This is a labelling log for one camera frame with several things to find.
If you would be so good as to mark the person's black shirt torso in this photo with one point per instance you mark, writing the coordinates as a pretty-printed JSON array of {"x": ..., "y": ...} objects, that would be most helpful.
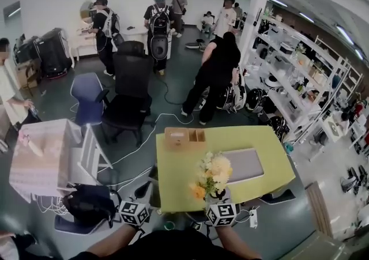
[{"x": 173, "y": 245}]

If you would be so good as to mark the ceiling tube light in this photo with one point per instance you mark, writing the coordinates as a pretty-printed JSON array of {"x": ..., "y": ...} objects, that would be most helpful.
[
  {"x": 344, "y": 35},
  {"x": 306, "y": 17}
]

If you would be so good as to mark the small white table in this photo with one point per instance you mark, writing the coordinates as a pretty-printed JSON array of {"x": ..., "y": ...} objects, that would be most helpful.
[{"x": 334, "y": 129}]

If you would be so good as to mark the grey tray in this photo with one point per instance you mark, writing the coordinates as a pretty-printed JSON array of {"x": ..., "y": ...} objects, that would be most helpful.
[{"x": 245, "y": 163}]

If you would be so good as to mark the white ladder shelf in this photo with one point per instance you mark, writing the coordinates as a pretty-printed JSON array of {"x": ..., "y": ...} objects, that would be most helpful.
[{"x": 350, "y": 71}]

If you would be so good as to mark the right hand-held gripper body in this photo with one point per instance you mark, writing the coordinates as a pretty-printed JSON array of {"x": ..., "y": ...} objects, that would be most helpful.
[{"x": 222, "y": 214}]

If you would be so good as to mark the white power strip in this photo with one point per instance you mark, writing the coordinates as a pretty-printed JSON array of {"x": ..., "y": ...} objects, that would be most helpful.
[{"x": 253, "y": 218}]

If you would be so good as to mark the white shelving rack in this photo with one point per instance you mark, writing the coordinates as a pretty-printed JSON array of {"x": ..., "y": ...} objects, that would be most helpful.
[{"x": 288, "y": 86}]

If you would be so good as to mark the pale green table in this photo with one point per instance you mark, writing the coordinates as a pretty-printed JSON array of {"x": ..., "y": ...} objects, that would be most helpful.
[{"x": 317, "y": 248}]

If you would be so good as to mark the green tape roll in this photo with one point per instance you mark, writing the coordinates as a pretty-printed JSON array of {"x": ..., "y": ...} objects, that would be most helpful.
[{"x": 165, "y": 225}]

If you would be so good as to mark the pile of black-white backpacks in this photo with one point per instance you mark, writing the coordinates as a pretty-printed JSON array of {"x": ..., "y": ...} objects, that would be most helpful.
[{"x": 253, "y": 100}]

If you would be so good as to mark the person's left forearm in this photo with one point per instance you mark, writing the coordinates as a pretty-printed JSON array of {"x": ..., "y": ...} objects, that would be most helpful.
[{"x": 115, "y": 238}]

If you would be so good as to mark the cardboard box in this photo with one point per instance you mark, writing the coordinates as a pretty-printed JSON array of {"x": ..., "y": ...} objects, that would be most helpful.
[{"x": 26, "y": 75}]

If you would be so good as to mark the pink cloth-covered box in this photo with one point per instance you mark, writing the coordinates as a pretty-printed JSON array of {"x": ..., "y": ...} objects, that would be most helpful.
[{"x": 37, "y": 161}]

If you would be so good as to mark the white vanity desk with mirror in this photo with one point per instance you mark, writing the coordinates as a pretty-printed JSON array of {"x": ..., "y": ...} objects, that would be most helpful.
[{"x": 85, "y": 38}]

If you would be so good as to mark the wooden desk organizer box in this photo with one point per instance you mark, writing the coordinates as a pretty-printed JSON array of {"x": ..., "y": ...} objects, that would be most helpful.
[{"x": 176, "y": 137}]

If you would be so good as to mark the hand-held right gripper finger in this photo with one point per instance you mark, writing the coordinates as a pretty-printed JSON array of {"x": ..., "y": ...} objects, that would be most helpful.
[{"x": 232, "y": 196}]

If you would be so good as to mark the yellow-green table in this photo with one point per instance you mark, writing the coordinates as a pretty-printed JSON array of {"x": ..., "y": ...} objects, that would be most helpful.
[{"x": 178, "y": 172}]

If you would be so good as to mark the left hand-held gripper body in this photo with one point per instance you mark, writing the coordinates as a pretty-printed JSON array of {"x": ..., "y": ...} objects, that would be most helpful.
[{"x": 134, "y": 212}]

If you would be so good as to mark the blue office chair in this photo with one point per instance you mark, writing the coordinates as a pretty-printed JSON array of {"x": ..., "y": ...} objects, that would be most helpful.
[
  {"x": 75, "y": 227},
  {"x": 86, "y": 94}
]

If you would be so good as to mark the red chair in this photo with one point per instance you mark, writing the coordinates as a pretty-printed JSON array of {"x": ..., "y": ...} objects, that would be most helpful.
[{"x": 359, "y": 109}]

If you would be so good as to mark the person's right forearm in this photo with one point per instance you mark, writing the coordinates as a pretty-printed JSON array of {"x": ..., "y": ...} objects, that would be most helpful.
[{"x": 233, "y": 238}]

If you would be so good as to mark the white vase with yellow flowers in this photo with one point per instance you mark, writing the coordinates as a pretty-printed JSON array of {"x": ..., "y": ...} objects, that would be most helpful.
[{"x": 214, "y": 169}]

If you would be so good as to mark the black bag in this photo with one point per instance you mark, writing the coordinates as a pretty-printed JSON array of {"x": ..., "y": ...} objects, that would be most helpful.
[{"x": 89, "y": 202}]

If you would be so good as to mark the black mesh office chair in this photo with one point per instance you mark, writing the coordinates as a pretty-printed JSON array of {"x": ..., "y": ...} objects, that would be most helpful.
[{"x": 129, "y": 74}]

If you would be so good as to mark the wooden slatted panel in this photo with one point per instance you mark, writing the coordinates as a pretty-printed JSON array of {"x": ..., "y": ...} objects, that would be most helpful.
[{"x": 318, "y": 210}]

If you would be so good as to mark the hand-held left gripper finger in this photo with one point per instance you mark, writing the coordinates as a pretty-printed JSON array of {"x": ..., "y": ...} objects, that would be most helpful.
[
  {"x": 141, "y": 191},
  {"x": 148, "y": 192}
]

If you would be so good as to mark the black rolling case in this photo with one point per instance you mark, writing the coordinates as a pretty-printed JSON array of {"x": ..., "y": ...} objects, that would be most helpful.
[
  {"x": 53, "y": 54},
  {"x": 27, "y": 49}
]

